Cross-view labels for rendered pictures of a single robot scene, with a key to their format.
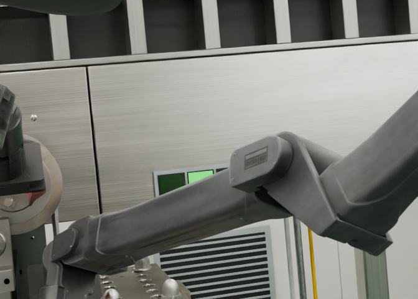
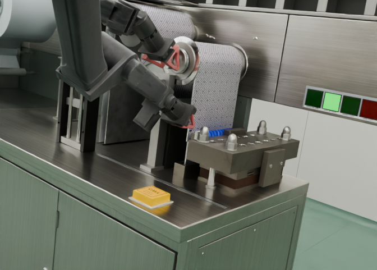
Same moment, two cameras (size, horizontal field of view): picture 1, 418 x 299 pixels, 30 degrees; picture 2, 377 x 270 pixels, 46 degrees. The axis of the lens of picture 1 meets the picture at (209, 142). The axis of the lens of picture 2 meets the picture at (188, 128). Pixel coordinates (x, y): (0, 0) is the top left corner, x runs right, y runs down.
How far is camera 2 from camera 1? 0.90 m
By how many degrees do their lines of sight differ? 53
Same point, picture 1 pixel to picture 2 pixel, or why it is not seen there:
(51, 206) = (192, 76)
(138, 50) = (320, 9)
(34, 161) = (165, 46)
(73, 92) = (277, 28)
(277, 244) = not seen: outside the picture
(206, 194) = not seen: hidden behind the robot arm
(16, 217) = (178, 76)
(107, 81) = (297, 25)
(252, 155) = not seen: hidden behind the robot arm
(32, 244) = (240, 105)
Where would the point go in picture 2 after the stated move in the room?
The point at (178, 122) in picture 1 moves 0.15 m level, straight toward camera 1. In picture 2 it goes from (330, 59) to (300, 56)
